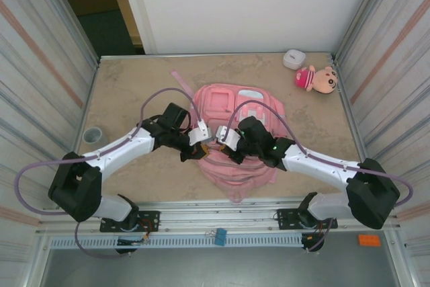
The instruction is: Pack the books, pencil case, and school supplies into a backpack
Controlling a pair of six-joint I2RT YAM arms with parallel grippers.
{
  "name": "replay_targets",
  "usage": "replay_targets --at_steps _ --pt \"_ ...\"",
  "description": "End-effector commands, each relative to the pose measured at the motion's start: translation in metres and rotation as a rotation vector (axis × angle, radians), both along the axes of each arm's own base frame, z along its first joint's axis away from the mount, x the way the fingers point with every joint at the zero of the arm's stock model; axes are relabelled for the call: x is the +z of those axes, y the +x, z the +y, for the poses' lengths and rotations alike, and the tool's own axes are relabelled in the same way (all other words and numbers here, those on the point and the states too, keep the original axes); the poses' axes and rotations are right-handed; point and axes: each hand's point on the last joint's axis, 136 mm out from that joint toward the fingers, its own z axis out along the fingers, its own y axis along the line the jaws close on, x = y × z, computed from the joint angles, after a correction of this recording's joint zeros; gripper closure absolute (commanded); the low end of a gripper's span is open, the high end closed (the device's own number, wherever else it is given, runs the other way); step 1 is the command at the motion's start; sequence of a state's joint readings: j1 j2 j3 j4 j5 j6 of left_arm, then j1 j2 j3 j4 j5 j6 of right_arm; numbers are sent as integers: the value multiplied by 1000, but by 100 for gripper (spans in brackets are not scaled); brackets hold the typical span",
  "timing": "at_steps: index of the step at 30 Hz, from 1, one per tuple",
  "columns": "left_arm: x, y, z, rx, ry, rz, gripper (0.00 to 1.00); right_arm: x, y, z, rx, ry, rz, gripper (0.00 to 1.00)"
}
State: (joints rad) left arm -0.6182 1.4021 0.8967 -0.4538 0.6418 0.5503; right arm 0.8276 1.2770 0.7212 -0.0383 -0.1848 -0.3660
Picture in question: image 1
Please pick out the aluminium front rail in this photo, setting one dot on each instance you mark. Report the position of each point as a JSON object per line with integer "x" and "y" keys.
{"x": 218, "y": 214}

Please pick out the orange toy block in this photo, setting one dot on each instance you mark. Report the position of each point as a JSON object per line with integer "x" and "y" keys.
{"x": 369, "y": 240}

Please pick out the plush doll with pink hat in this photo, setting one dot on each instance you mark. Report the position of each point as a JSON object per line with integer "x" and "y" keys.
{"x": 319, "y": 80}

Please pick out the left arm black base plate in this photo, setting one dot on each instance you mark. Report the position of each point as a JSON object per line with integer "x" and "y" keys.
{"x": 151, "y": 216}

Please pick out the grey plastic cup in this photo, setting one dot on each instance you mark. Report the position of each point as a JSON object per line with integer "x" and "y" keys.
{"x": 94, "y": 135}

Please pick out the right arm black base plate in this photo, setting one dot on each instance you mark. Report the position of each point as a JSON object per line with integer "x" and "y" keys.
{"x": 285, "y": 216}

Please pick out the small circuit board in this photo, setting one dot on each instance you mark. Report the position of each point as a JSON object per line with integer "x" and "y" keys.
{"x": 134, "y": 242}

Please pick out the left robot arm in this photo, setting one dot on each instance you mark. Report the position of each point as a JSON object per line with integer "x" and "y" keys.
{"x": 124, "y": 146}

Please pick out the blue binder clip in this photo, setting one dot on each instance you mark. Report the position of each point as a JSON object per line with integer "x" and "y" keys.
{"x": 220, "y": 236}

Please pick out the pink backpack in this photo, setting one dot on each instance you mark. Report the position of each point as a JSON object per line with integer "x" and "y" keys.
{"x": 242, "y": 179}

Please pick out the small white box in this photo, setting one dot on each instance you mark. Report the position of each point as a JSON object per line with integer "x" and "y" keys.
{"x": 294, "y": 58}

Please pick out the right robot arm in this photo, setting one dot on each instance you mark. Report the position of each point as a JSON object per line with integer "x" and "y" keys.
{"x": 315, "y": 170}

